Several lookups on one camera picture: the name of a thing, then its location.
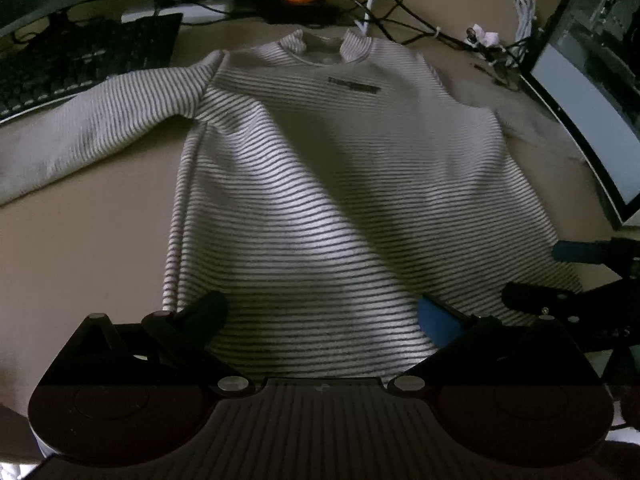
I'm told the white power strip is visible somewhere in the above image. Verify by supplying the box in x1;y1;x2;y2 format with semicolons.
120;0;236;25

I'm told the bundle of black cables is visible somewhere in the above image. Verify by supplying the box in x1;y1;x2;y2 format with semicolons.
240;0;531;86

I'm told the thick grey-white cable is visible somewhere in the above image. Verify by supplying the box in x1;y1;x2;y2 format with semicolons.
354;0;382;37

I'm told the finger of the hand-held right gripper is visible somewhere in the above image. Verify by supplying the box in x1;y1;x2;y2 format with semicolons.
552;237;640;279
501;282;640;347

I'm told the striped long-sleeve sweater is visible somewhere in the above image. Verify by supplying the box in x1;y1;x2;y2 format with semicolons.
0;29;586;382

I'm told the coiled white cable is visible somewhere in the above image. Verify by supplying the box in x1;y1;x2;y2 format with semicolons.
512;0;539;43

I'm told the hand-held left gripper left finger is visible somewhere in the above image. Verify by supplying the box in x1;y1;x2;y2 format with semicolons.
45;290;249;396

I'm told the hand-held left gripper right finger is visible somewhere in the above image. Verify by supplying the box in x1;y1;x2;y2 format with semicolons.
389;296;602;396

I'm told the black keyboard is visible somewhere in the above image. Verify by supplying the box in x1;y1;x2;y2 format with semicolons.
0;12;184;125

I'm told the crumpled white tissue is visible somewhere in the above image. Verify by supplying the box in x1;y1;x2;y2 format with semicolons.
467;24;502;47

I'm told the flat computer monitor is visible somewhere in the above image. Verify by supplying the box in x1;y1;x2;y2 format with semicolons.
520;0;640;231

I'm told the black flat box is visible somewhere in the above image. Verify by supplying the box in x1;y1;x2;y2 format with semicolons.
257;0;353;28

